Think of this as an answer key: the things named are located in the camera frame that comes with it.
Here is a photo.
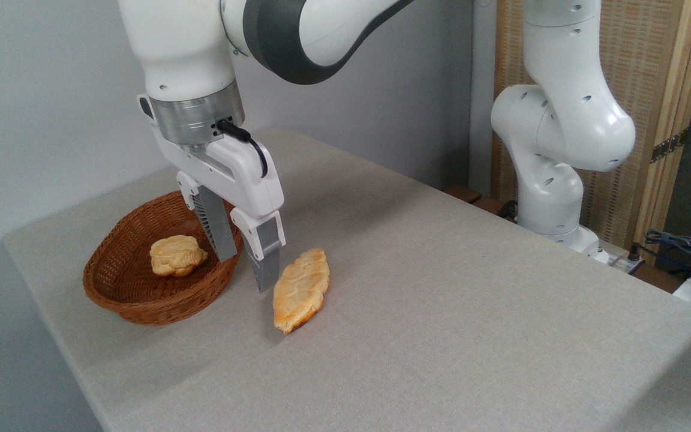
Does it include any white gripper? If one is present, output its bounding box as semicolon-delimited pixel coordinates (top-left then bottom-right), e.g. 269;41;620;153
137;94;287;293

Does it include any long golden bread loaf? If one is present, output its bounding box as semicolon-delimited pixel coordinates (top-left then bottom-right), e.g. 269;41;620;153
272;248;331;335

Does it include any round pale bread roll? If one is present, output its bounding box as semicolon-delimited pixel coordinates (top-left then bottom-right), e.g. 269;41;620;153
149;235;209;278

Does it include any brown wicker basket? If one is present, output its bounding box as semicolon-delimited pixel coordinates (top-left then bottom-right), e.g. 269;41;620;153
83;190;245;326

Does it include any brown wooden block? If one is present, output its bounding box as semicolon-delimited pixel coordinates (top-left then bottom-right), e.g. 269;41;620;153
444;184;483;205

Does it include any metal screen hinge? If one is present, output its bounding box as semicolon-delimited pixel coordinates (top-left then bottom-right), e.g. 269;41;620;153
650;128;690;164

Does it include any wooden rattan folding screen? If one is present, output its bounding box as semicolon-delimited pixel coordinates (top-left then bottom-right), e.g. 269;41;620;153
491;0;691;268

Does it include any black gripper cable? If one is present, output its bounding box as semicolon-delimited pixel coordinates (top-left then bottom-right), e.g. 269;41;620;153
216;119;269;179

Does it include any dark blue cable bundle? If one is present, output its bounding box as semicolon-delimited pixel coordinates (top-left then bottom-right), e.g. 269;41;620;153
633;229;691;284

